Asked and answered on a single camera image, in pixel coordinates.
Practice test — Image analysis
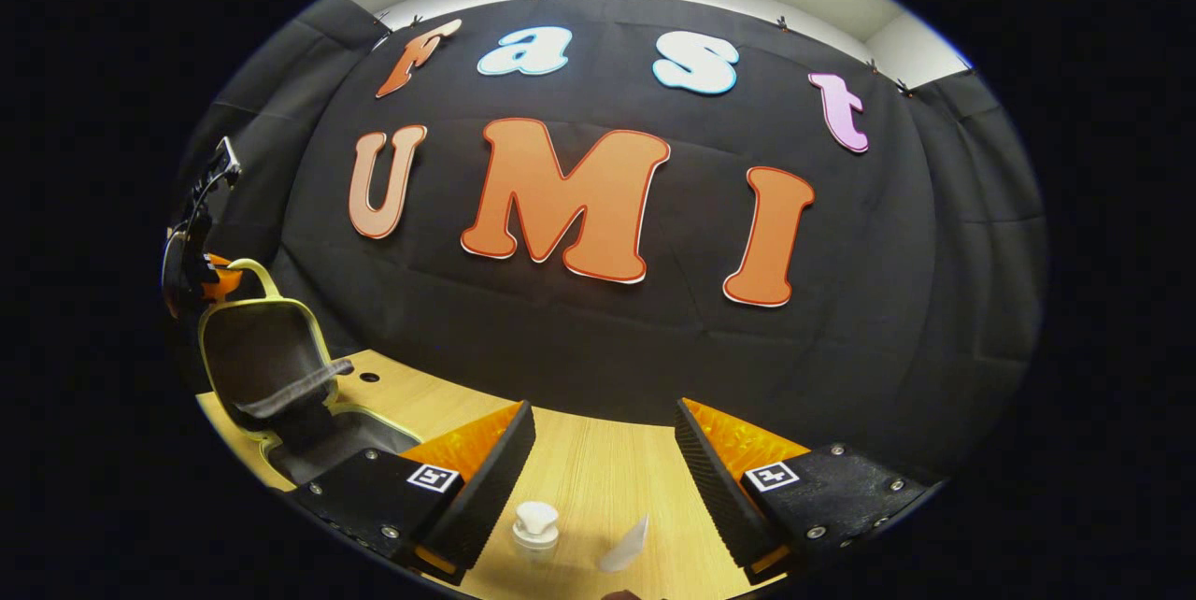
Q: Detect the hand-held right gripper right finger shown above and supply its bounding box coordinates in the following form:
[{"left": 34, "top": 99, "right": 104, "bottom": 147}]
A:
[{"left": 673, "top": 397, "right": 935, "bottom": 587}]

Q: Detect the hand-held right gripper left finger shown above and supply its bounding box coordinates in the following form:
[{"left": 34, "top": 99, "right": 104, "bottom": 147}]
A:
[{"left": 290, "top": 399, "right": 538, "bottom": 587}]

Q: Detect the white pump bottle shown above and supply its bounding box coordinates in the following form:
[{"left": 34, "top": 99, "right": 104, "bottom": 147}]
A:
[{"left": 510, "top": 500, "right": 562, "bottom": 556}]

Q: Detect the cream small suitcase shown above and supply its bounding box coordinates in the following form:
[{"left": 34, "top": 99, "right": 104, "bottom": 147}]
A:
[{"left": 196, "top": 257, "right": 423, "bottom": 489}]

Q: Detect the white squeeze tube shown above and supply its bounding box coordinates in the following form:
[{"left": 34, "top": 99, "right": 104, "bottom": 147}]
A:
[{"left": 598, "top": 513, "right": 651, "bottom": 574}]

